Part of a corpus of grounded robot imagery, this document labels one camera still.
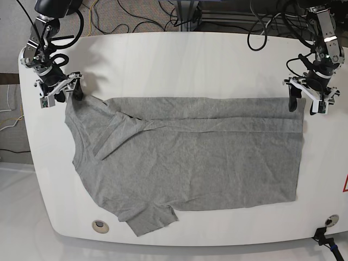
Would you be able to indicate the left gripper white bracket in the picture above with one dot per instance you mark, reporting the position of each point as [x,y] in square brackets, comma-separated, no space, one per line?
[314,89]

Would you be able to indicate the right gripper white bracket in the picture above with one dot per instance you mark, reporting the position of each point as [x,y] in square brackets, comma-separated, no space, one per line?
[64,82]

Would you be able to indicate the grey t-shirt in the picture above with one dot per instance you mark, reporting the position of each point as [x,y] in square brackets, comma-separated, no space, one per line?
[143,159]

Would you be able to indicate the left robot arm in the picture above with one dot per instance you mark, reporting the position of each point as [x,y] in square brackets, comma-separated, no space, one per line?
[321,20]

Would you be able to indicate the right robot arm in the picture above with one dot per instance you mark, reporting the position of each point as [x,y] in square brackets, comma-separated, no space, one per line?
[143,65]

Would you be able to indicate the red warning triangle sticker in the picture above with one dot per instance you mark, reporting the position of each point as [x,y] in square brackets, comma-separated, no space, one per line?
[345,188]

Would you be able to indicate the silver table grommet right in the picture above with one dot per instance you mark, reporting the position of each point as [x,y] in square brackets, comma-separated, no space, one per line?
[332,220]

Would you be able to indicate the beige table grommet left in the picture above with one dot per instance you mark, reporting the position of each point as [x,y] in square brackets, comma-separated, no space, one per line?
[100,227]

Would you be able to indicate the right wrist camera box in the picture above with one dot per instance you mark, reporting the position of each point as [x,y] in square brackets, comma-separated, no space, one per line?
[47,101]

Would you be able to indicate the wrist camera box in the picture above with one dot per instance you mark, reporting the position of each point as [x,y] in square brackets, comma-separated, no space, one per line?
[47,101]
[319,107]

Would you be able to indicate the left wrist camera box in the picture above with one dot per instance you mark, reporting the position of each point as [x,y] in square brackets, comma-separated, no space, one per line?
[319,107]

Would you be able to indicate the aluminium frame post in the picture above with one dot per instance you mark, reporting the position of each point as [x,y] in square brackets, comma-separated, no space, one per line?
[188,15]

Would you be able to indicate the black clamp with cable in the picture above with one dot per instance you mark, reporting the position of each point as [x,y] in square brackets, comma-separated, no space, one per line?
[322,240]

